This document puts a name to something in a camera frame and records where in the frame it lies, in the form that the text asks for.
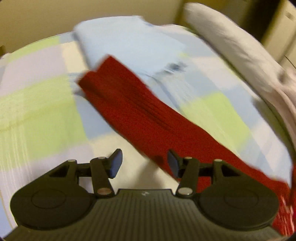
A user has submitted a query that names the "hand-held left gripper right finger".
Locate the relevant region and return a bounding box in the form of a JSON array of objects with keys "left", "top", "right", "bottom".
[{"left": 167, "top": 149, "right": 234, "bottom": 198}]

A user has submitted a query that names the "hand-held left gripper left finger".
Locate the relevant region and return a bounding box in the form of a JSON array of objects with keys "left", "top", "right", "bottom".
[{"left": 49, "top": 149, "right": 123, "bottom": 197}]

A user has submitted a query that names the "red patterned knit sweater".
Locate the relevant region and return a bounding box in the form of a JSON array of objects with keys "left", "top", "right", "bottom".
[{"left": 77, "top": 54, "right": 294, "bottom": 237}]

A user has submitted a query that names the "checkered bed sheet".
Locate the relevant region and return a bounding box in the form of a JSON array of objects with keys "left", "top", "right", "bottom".
[{"left": 0, "top": 23, "right": 294, "bottom": 232}]

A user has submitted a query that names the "light blue folded cloth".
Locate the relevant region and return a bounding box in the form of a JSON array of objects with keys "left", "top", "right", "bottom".
[{"left": 74, "top": 16, "right": 189, "bottom": 77}]

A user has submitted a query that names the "lilac blanket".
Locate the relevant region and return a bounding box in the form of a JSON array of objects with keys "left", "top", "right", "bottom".
[{"left": 184, "top": 2, "right": 296, "bottom": 149}]

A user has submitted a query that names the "cream wardrobe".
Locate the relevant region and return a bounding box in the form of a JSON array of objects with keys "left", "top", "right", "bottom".
[{"left": 261, "top": 0, "right": 296, "bottom": 70}]

